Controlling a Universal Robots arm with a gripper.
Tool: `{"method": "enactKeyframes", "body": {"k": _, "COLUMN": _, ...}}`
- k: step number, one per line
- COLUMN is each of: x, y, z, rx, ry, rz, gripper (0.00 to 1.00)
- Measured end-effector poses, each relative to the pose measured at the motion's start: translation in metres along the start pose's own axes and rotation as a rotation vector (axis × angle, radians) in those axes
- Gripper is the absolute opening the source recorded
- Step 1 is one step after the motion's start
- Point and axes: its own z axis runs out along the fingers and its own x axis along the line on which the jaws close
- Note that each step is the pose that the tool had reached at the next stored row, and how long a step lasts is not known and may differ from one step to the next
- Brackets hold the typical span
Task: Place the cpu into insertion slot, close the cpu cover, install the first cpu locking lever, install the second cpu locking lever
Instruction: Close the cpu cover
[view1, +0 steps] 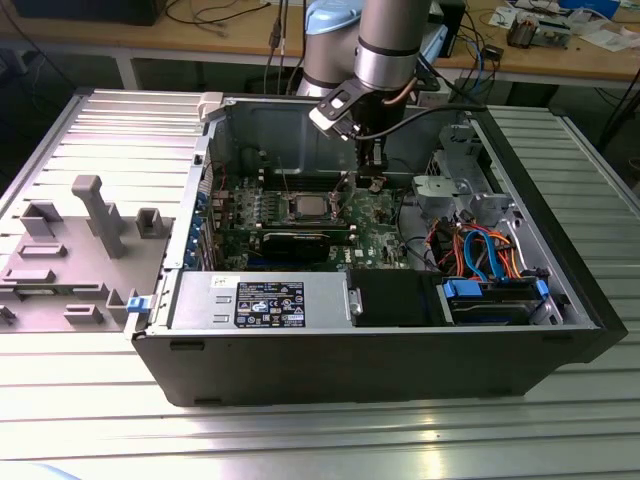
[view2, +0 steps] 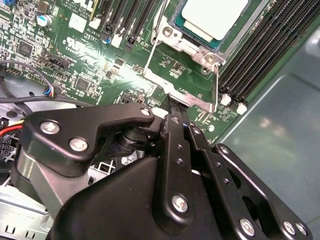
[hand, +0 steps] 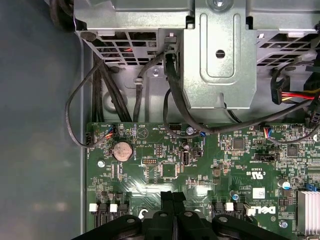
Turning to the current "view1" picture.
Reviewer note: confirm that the silver topped CPU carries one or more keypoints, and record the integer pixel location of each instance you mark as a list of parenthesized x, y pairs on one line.
[(309, 206)]

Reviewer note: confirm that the thin metal locking lever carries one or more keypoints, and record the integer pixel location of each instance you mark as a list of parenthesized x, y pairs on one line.
[(286, 182)]

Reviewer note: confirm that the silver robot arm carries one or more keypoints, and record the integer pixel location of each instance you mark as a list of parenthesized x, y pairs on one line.
[(387, 45)]

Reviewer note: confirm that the black RAM slot bank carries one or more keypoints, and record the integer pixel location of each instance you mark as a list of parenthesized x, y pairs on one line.
[(325, 227), (310, 181)]

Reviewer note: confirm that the CPU socket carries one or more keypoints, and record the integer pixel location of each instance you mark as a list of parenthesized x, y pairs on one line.
[(310, 206)]

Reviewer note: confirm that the blue expansion slot clip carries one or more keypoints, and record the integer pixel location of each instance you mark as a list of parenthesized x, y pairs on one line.
[(197, 222), (193, 242), (190, 260), (201, 200)]

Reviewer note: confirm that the metal CPU cooler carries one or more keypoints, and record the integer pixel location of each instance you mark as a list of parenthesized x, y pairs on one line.
[(522, 32)]

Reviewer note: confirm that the round coin cell battery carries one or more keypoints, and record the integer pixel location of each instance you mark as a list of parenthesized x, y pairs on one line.
[(376, 187)]

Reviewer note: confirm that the silver metal drive cage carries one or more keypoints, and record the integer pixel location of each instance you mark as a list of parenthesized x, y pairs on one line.
[(440, 187)]

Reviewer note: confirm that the green motherboard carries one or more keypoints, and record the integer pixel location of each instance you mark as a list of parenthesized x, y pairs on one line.
[(370, 225)]

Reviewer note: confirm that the silver finned heat sink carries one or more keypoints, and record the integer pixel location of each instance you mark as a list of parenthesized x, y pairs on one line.
[(391, 251)]

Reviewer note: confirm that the black graphics card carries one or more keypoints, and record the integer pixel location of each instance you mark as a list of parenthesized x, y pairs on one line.
[(295, 247)]

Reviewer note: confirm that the black upright box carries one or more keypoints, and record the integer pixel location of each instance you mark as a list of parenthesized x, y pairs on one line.
[(454, 25)]

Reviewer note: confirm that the small black adapter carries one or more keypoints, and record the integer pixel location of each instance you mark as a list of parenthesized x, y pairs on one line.
[(494, 52)]

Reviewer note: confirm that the hard disk in blue carrier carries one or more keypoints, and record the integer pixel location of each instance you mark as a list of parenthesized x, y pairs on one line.
[(490, 312)]

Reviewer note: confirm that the grey electronics part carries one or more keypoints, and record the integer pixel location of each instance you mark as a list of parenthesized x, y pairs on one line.
[(555, 35)]

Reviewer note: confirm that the black and grey PC case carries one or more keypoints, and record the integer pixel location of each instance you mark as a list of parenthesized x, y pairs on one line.
[(350, 365)]

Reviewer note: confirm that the grey power supply unit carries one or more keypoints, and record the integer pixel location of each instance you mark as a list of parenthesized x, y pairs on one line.
[(200, 300)]

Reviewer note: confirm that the wooden desk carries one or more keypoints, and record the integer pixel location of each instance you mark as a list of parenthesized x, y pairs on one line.
[(150, 37)]

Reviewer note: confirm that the blue case latch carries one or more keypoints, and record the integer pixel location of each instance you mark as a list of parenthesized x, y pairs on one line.
[(137, 306)]

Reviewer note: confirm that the black flat device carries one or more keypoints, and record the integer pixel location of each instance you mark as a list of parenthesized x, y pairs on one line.
[(85, 10)]

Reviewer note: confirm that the grey parts rack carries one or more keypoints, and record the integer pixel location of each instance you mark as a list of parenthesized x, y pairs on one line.
[(60, 270)]

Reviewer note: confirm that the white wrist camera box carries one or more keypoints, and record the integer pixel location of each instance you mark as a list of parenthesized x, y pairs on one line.
[(327, 117)]

